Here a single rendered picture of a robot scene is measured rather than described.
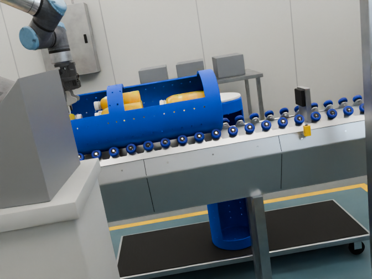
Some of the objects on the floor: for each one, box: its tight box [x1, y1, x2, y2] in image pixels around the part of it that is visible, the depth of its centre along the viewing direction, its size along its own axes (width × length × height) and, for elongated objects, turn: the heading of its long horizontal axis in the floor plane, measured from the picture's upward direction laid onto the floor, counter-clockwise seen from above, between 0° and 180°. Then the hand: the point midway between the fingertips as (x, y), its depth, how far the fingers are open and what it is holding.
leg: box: [245, 197, 261, 279], centre depth 206 cm, size 6×6×63 cm
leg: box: [251, 195, 272, 279], centre depth 192 cm, size 6×6×63 cm
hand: (68, 109), depth 175 cm, fingers open, 5 cm apart
